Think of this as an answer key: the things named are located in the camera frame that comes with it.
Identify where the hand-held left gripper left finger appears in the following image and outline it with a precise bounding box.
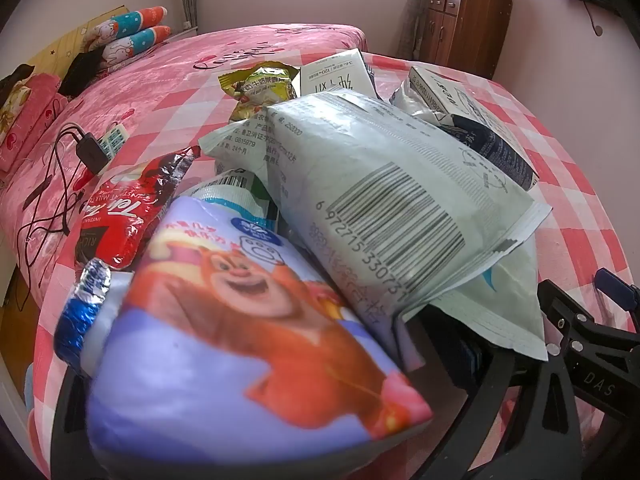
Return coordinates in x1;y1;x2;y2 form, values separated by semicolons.
50;367;101;480

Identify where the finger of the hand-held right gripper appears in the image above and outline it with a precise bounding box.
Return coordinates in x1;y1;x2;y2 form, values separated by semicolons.
594;267;640;313
537;279;640;362

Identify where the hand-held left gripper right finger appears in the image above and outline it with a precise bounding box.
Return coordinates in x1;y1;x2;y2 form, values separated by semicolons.
450;332;583;480

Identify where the blue foil wrapper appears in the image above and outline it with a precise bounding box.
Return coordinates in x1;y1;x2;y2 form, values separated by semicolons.
54;257;112;367

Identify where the purple bear snack bag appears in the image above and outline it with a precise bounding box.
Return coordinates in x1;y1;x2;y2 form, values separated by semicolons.
86;195;435;467

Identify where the red drink mix packet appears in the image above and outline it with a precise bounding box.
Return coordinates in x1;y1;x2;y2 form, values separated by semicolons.
74;146;202;272

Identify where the pale green barcode packet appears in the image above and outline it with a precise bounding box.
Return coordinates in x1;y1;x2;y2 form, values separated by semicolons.
198;94;553;363

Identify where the blue white wipes packet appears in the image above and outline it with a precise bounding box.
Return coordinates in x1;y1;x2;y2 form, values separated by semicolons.
190;167;281;233

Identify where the green yellow snack packet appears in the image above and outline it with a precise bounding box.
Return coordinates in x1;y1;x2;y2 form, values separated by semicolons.
218;60;302;123

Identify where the black charger adapter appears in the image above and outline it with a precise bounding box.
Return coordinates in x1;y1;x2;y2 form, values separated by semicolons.
75;132;109;177

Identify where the silver foil wrapper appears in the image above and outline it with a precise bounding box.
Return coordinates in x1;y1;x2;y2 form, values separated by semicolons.
389;79;453;126

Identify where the brown wooden cabinet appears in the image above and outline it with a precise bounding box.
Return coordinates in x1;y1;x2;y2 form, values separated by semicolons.
419;0;513;81

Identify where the floral pillow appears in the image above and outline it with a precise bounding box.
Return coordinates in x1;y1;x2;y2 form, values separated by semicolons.
0;82;32;127

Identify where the dark brown garment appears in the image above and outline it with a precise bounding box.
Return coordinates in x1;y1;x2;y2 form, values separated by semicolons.
0;64;35;106

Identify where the black garment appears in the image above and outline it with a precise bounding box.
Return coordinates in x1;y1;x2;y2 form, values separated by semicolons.
59;50;109;97

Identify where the pink bed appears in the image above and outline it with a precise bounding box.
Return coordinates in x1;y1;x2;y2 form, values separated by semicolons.
0;24;368;281

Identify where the yellow wooden headboard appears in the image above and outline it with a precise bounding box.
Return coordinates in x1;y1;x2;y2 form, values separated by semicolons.
27;6;126;70

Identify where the black charger cable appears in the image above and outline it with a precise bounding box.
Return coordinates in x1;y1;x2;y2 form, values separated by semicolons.
14;122;103;313

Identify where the black television cable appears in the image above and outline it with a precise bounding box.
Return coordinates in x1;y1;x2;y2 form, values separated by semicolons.
581;0;604;37

